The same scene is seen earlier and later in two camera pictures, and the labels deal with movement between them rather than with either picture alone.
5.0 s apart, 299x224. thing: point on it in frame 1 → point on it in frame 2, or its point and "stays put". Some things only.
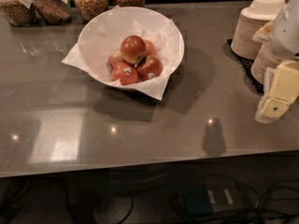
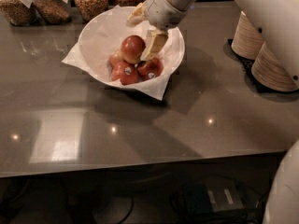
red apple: (133, 49) stays put
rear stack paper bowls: (263, 10) stays put
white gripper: (286, 32) → (163, 10)
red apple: (151, 68) stays put
